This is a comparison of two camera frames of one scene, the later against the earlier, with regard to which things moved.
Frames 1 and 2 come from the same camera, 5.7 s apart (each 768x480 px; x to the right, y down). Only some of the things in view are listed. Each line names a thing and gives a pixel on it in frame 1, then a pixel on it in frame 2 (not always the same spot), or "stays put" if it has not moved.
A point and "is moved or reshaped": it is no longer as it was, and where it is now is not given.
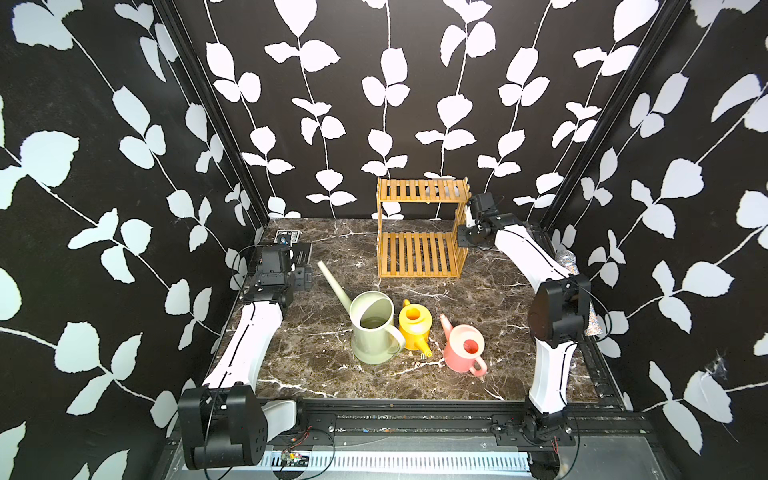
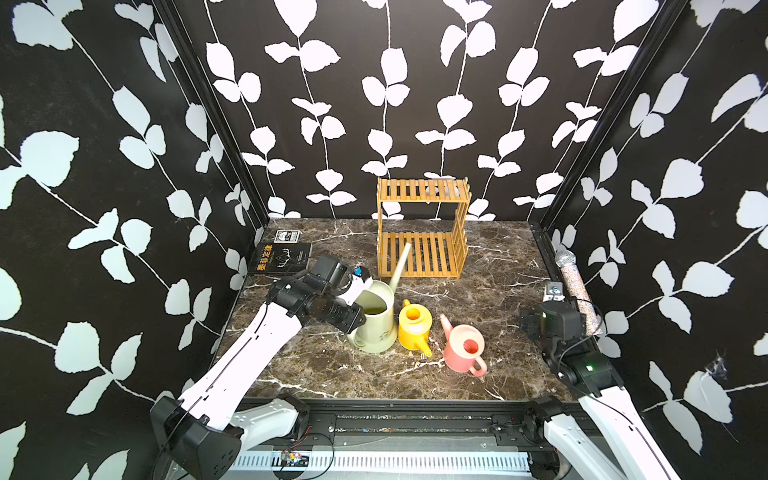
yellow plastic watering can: x=415 y=321 stays put
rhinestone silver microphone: x=568 y=263 stays put
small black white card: x=287 y=236 stays put
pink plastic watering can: x=463 y=348 stays put
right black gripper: x=461 y=236 → x=534 y=316
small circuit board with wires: x=290 y=459 stays put
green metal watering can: x=375 y=338 is moved or reshaped
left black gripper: x=301 y=276 → x=351 y=322
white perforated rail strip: x=403 y=462 stays put
